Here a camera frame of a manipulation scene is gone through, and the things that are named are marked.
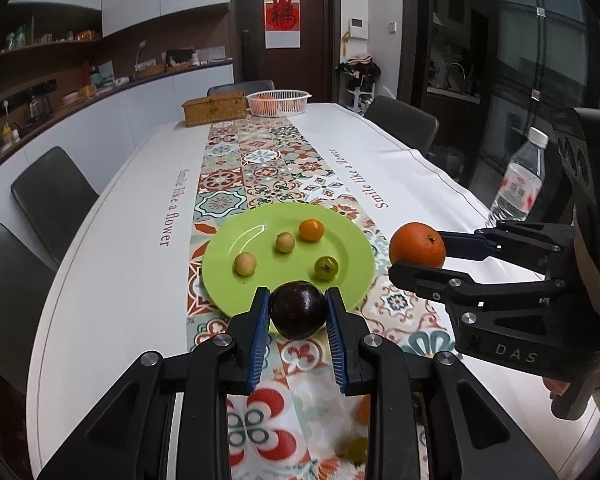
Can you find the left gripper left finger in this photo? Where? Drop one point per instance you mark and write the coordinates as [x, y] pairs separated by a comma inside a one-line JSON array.
[[127, 433]]

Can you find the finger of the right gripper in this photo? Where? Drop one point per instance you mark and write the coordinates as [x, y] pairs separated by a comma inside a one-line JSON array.
[[452, 286], [532, 246]]

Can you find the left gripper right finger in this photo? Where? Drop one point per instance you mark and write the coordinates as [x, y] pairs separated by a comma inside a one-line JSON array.
[[435, 402]]

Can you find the large orange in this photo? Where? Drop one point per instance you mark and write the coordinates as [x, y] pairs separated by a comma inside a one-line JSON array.
[[419, 244], [363, 411]]

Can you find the dark plum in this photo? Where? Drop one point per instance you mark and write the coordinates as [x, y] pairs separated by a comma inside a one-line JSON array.
[[297, 309]]

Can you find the person's right hand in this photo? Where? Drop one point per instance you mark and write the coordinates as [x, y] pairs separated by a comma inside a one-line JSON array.
[[555, 387]]

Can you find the clear water bottle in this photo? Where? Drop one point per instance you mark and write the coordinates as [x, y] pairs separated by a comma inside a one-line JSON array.
[[522, 181]]

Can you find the green fruit on plate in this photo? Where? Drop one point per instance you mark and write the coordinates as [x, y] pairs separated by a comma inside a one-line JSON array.
[[326, 268]]

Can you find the small orange on plate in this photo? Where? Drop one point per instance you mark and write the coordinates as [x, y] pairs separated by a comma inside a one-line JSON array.
[[311, 230]]

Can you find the beige fruit middle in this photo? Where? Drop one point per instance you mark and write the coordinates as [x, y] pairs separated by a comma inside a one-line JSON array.
[[285, 242]]

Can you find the beige fruit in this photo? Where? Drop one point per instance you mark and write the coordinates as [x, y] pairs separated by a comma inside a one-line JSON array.
[[245, 263], [285, 242]]

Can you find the right side grey chair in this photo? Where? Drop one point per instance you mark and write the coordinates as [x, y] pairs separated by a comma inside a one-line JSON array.
[[408, 124]]

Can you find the patterned table runner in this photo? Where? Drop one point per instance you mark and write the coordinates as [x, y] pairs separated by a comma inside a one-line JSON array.
[[294, 425]]

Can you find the green plate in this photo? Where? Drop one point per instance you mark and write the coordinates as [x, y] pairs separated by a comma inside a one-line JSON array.
[[255, 231]]

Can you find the beige fruit left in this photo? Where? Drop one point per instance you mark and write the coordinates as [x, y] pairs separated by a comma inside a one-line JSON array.
[[245, 263]]

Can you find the near left grey chair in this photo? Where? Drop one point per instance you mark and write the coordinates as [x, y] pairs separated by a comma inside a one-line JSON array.
[[25, 281]]

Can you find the clear plastic fruit container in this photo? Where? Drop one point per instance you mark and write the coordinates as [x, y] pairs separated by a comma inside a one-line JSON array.
[[278, 103]]

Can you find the dark wooden door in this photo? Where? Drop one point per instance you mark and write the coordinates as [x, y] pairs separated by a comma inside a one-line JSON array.
[[310, 68]]

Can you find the far left grey chair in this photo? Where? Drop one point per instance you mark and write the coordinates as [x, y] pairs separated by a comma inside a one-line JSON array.
[[55, 197]]

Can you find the far end grey chair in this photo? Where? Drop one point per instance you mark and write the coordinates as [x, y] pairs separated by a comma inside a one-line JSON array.
[[246, 87]]

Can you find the red calendar poster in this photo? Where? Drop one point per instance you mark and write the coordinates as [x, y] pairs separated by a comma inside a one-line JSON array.
[[282, 24]]

